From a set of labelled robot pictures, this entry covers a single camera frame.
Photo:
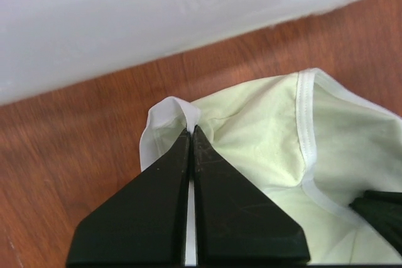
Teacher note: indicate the white basket with underwear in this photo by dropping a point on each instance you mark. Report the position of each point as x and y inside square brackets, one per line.
[48, 44]

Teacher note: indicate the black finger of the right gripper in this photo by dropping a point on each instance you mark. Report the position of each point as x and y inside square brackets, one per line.
[382, 210]

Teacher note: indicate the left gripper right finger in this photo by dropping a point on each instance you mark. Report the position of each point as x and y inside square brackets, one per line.
[236, 222]

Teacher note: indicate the pale green underwear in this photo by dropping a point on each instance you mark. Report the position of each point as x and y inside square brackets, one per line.
[307, 143]

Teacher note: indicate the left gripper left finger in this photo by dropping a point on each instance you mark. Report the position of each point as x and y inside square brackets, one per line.
[144, 223]

